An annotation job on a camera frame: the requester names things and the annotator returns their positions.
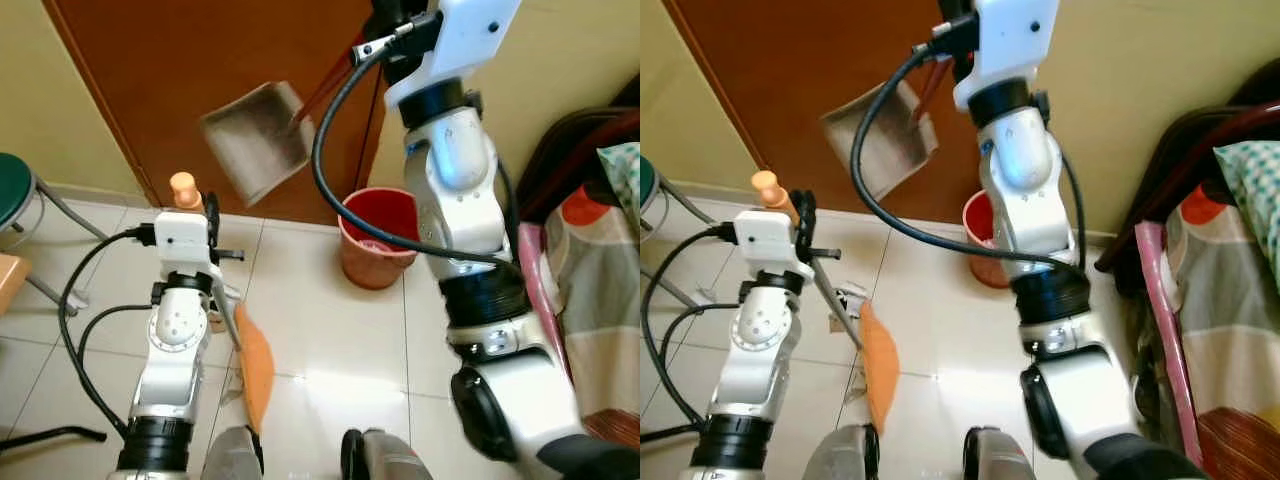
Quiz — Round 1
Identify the grey dustpan with red handle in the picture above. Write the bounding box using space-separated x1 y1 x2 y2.
198 40 363 208
820 55 953 201

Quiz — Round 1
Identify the brown wooden door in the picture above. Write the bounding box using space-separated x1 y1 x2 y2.
40 0 401 226
660 0 986 226

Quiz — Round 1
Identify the red plastic bucket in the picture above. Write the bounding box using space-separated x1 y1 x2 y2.
962 190 1013 289
338 187 421 291

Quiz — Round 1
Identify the green stool with grey legs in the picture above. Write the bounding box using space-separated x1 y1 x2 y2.
0 152 111 311
640 155 703 311

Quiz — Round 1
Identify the dark wooden bed headboard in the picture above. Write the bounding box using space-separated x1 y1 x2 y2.
1095 60 1280 273
515 75 641 226

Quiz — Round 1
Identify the green checked pillow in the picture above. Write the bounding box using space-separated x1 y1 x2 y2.
1213 140 1280 291
598 142 641 231

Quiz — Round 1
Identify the robot left leg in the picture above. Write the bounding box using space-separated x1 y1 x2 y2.
800 425 881 480

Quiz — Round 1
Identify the robot leg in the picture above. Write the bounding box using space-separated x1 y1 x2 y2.
800 425 881 480
962 425 1041 480
340 428 436 480

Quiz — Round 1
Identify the light wooden seat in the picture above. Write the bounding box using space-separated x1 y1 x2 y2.
0 253 31 311

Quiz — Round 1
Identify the beige patterned bed sheet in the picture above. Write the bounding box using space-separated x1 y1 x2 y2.
540 185 641 446
1150 185 1280 480

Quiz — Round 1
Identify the black metal bar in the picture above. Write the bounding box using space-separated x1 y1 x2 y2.
0 425 108 447
640 422 703 444

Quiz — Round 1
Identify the pink mattress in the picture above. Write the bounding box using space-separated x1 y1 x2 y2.
1133 222 1203 471
518 222 577 386

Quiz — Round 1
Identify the robot right leg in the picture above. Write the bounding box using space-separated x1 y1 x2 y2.
962 425 1041 480
340 428 436 480

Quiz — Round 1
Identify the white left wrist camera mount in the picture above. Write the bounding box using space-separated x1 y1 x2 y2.
735 208 813 281
153 210 223 282

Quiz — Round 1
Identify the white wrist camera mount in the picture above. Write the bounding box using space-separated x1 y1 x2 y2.
383 0 523 111
153 210 223 282
735 208 813 281
952 0 1061 111

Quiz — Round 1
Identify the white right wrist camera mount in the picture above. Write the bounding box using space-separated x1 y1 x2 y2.
952 0 1061 111
383 0 523 111

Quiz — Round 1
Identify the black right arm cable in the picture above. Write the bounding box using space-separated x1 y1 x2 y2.
310 45 526 276
850 45 1091 276

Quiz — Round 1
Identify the short black left arm cable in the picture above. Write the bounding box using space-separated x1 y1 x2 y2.
660 302 739 426
77 303 154 431

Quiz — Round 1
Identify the long black left arm cable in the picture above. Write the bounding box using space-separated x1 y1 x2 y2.
641 225 739 431
57 228 156 441

